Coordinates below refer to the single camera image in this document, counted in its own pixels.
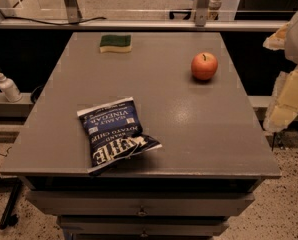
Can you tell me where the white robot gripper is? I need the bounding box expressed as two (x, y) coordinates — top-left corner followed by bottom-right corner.
(263, 11), (298, 133)

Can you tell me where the blue potato chip bag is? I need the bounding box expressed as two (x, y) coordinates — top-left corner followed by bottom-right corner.
(77, 97), (162, 175)

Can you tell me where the red apple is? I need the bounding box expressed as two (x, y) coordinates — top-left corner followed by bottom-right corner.
(191, 52), (218, 81)

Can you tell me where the green and yellow sponge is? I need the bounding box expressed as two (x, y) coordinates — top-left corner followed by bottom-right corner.
(99, 34), (131, 53)

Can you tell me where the upper grey drawer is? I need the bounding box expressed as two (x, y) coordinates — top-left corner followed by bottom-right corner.
(27, 191), (255, 217)

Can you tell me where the grey drawer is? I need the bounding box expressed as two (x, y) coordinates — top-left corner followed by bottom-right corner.
(57, 216), (228, 237)
(27, 191), (255, 217)

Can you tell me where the lower grey drawer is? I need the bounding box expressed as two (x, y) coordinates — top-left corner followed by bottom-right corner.
(57, 216), (228, 237)

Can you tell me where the white pump bottle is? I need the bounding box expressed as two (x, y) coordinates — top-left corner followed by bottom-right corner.
(0, 71), (22, 103)

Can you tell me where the black floor stand leg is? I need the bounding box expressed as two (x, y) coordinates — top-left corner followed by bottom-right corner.
(0, 179), (22, 230)

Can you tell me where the metal frame post right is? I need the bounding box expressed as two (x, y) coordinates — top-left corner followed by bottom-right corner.
(195, 0), (210, 27)

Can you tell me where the metal frame post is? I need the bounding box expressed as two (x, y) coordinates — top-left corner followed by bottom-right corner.
(64, 0), (82, 24)
(195, 0), (210, 27)

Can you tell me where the metal frame post left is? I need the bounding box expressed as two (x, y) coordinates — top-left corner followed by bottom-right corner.
(64, 0), (82, 24)

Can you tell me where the black cable on ledge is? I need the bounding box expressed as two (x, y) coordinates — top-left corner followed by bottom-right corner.
(0, 0), (107, 26)

